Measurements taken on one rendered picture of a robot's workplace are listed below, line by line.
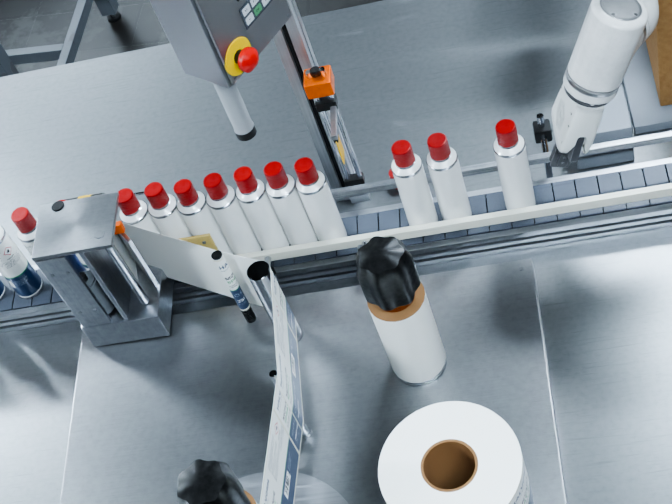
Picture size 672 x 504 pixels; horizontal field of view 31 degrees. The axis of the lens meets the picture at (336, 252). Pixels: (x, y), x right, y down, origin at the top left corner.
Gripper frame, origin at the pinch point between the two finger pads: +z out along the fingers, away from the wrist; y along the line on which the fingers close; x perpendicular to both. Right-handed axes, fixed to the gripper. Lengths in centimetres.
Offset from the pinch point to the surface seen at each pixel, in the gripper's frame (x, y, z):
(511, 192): -6.6, 1.5, 8.2
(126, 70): -76, -60, 47
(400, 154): -26.4, 1.3, 1.0
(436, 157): -20.5, 1.1, 1.4
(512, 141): -9.1, 0.8, -3.2
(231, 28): -55, -3, -19
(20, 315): -89, 5, 47
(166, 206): -64, 0, 19
